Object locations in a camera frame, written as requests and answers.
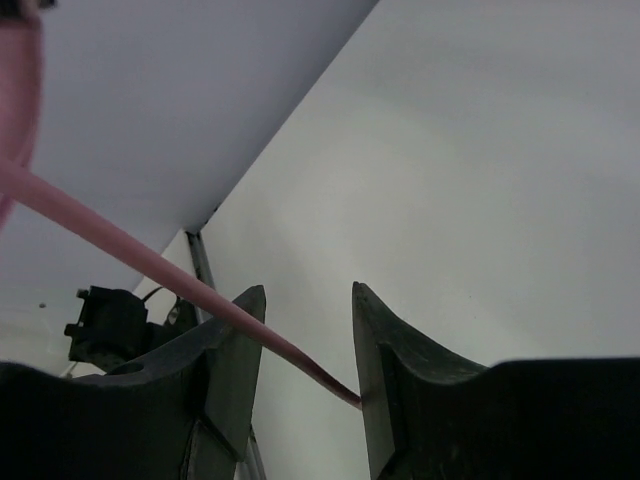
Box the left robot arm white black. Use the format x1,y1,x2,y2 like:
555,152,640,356
64,286,198,373

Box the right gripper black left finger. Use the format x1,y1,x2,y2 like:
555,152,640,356
1,317,262,479

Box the pink headphones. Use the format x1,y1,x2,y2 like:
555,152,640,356
0,12,46,236

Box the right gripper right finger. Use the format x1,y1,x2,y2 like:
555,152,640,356
352,283,639,479

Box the pink headphone cable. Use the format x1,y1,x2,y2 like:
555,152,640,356
0,159,362,409

